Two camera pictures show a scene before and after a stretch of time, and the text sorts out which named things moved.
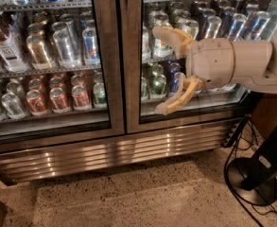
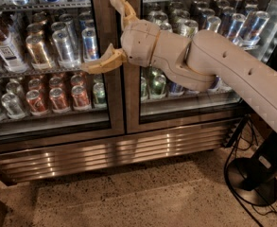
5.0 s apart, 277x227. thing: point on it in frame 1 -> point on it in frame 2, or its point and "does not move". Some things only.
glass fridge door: x=54 y=64 does not move
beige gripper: x=210 y=61 -> x=139 y=43
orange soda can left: x=36 y=104 does not move
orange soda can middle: x=59 y=101 does not move
